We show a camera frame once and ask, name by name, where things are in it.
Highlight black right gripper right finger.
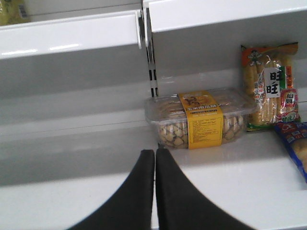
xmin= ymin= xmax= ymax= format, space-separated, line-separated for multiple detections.
xmin=155 ymin=149 xmax=252 ymax=230

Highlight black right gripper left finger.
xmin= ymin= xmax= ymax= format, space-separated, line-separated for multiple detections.
xmin=70 ymin=149 xmax=154 ymax=230

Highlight clear cookie tub yellow label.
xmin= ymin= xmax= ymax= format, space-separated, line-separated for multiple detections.
xmin=145 ymin=89 xmax=257 ymax=149

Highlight blue snack bag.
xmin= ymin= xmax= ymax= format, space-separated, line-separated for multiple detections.
xmin=274 ymin=122 xmax=307 ymax=182

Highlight orange rice cracker bag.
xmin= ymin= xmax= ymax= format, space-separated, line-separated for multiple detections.
xmin=241 ymin=42 xmax=300 ymax=131

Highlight white store shelving unit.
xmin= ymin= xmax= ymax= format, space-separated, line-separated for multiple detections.
xmin=0 ymin=0 xmax=307 ymax=230

